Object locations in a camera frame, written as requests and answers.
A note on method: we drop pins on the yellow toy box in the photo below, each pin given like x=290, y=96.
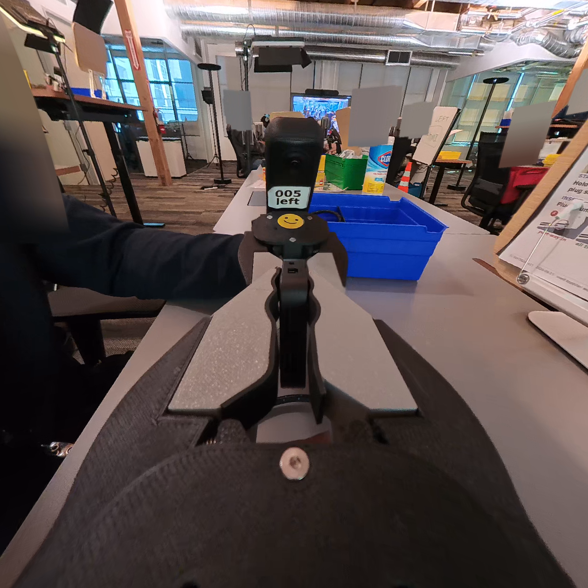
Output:
x=321, y=170

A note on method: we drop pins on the television screen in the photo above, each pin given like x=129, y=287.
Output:
x=321, y=104

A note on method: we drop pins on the black office chair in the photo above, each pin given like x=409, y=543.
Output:
x=487, y=183

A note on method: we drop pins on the white laminated paper sheet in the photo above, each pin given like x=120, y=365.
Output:
x=257, y=198

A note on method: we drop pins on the orange traffic cone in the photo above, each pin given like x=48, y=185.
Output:
x=404, y=181

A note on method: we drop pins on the blue plastic bin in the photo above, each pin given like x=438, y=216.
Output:
x=390, y=257

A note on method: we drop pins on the wipes canister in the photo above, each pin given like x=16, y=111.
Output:
x=377, y=170

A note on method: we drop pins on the red bag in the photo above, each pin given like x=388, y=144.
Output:
x=523, y=183

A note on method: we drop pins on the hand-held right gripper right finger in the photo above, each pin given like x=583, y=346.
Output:
x=363, y=363

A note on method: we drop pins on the black studio light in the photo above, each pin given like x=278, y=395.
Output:
x=280, y=57

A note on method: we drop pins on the black leg standing desk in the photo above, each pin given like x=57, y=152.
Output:
x=92, y=106

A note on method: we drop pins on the wooden post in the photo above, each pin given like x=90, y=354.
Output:
x=147, y=115

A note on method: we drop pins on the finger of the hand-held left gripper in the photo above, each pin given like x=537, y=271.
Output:
x=264, y=264
x=328, y=266

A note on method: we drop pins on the whiteboard easel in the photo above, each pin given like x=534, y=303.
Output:
x=436, y=133

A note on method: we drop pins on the green plastic bin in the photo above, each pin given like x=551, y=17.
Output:
x=344, y=177

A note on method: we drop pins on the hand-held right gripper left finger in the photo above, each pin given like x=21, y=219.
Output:
x=225, y=363

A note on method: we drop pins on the white cabinet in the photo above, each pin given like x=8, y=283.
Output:
x=160, y=158

